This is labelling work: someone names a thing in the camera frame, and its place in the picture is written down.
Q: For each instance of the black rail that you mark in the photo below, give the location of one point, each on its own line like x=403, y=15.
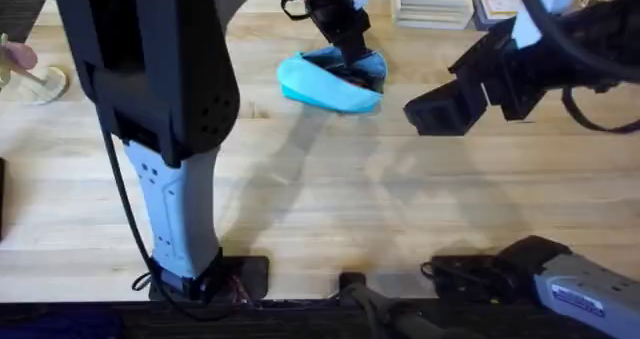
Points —
x=280, y=321

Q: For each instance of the grey box with yellow label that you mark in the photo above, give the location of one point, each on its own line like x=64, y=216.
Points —
x=495, y=4

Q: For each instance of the person's hand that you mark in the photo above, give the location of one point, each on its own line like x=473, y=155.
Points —
x=19, y=56

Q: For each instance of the light blue zip bag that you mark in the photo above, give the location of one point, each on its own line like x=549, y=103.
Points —
x=320, y=86

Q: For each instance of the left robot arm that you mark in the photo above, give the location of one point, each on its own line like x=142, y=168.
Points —
x=165, y=79

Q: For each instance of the white stacked box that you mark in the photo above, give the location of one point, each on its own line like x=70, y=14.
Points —
x=432, y=4

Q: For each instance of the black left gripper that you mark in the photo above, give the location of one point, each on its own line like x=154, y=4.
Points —
x=335, y=14

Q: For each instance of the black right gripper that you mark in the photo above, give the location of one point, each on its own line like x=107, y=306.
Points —
x=550, y=64

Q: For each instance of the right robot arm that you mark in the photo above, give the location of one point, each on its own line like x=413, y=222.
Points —
x=580, y=289

